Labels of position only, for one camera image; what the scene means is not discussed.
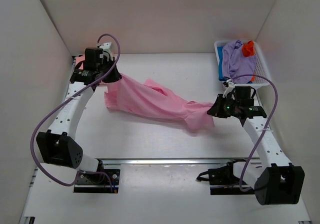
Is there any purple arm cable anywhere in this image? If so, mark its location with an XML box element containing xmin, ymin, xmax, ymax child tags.
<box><xmin>223</xmin><ymin>74</ymin><xmax>279</xmax><ymax>192</ymax></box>
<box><xmin>30</xmin><ymin>34</ymin><xmax>122</xmax><ymax>186</ymax></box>

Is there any pink t-shirt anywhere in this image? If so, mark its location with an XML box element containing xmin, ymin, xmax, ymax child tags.
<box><xmin>104</xmin><ymin>75</ymin><xmax>214</xmax><ymax>130</ymax></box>

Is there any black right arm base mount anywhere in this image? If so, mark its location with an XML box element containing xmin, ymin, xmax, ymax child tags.
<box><xmin>195</xmin><ymin>160</ymin><xmax>254</xmax><ymax>195</ymax></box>

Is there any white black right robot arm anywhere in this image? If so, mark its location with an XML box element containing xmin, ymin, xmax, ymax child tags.
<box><xmin>208</xmin><ymin>82</ymin><xmax>305</xmax><ymax>205</ymax></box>

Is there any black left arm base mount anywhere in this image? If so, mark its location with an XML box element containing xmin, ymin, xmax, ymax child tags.
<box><xmin>73</xmin><ymin>160</ymin><xmax>121</xmax><ymax>194</ymax></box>

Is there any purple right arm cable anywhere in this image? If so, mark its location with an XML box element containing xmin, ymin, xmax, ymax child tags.
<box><xmin>223</xmin><ymin>74</ymin><xmax>279</xmax><ymax>192</ymax></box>

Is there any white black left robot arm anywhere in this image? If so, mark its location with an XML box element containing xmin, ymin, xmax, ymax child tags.
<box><xmin>36</xmin><ymin>42</ymin><xmax>121</xmax><ymax>183</ymax></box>

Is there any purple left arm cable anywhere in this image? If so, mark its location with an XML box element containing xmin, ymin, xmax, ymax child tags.
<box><xmin>30</xmin><ymin>34</ymin><xmax>122</xmax><ymax>186</ymax></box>

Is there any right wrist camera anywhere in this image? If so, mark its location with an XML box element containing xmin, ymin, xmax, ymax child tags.
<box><xmin>223</xmin><ymin>79</ymin><xmax>235</xmax><ymax>98</ymax></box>

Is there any lavender t-shirt in basket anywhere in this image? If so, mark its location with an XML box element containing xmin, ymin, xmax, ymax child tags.
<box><xmin>227</xmin><ymin>40</ymin><xmax>257</xmax><ymax>84</ymax></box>

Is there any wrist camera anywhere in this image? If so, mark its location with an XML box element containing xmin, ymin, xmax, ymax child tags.
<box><xmin>223</xmin><ymin>79</ymin><xmax>235</xmax><ymax>98</ymax></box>
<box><xmin>96</xmin><ymin>42</ymin><xmax>113</xmax><ymax>61</ymax></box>

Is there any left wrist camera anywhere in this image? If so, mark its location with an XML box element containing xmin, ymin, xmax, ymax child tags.
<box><xmin>96</xmin><ymin>42</ymin><xmax>113</xmax><ymax>61</ymax></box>

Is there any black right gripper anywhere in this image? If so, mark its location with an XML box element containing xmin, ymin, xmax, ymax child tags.
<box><xmin>207</xmin><ymin>94</ymin><xmax>240</xmax><ymax>119</ymax></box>

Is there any folded salmon t-shirt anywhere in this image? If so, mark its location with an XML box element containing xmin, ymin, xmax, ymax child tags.
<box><xmin>73</xmin><ymin>54</ymin><xmax>106</xmax><ymax>87</ymax></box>

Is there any aluminium table edge rail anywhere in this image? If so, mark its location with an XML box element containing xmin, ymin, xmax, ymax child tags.
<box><xmin>102</xmin><ymin>158</ymin><xmax>246</xmax><ymax>165</ymax></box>

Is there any orange garment in basket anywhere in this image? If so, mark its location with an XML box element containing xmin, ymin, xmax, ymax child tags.
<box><xmin>242</xmin><ymin>41</ymin><xmax>255</xmax><ymax>57</ymax></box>

